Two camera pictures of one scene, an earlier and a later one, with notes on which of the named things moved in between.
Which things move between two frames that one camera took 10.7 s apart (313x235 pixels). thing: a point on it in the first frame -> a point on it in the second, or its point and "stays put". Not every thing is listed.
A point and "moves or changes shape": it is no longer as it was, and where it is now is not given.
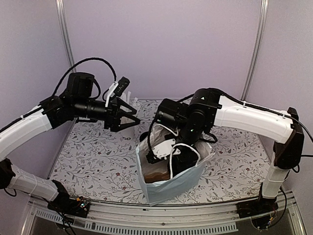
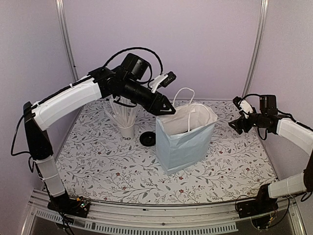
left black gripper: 113,122 -> 156,110
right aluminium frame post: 257,49 stays put
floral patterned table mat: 100,165 stays put
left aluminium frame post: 61,13 stays put
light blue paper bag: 165,181 moves or changes shape
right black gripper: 181,159 -> 238,122
